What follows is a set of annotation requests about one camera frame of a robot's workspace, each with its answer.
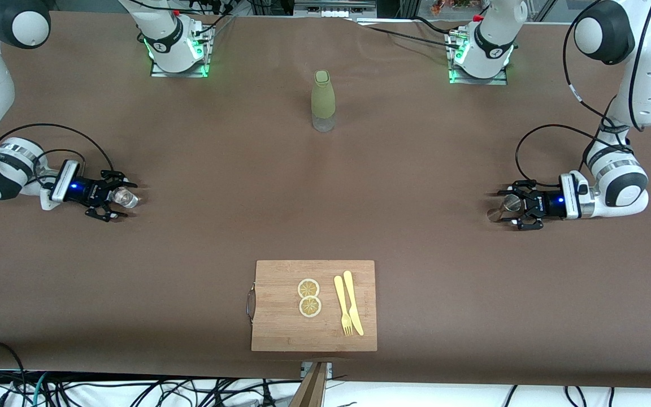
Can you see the white power strip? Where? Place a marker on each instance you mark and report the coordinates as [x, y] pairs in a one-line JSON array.
[[331, 11]]

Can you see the green sleeved glass bottle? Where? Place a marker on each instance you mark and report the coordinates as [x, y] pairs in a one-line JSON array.
[[323, 99]]

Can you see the lemon slice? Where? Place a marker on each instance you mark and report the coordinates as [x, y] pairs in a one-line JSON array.
[[310, 307], [308, 288]]

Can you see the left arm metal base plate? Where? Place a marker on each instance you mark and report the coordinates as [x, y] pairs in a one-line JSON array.
[[478, 82]]

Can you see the wooden cutting board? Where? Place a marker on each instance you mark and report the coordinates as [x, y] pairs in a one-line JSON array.
[[280, 328]]

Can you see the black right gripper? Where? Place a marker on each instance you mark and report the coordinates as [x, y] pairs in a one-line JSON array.
[[84, 191]]

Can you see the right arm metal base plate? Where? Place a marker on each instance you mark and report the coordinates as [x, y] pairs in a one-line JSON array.
[[181, 74]]

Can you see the yellow plastic fork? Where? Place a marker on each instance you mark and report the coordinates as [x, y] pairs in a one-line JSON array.
[[339, 291]]

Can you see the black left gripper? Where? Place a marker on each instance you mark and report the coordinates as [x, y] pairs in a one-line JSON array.
[[546, 203]]

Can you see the wooden post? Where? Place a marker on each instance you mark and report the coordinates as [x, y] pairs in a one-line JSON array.
[[311, 390]]

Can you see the steel jigger measuring cup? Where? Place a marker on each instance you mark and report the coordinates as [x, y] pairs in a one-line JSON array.
[[509, 202]]

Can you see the clear glass beaker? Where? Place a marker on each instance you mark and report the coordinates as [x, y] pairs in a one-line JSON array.
[[126, 198]]

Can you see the yellow plastic knife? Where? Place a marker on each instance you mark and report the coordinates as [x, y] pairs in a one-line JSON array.
[[354, 308]]

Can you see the metal bracket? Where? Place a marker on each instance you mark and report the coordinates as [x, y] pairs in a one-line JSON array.
[[328, 368]]

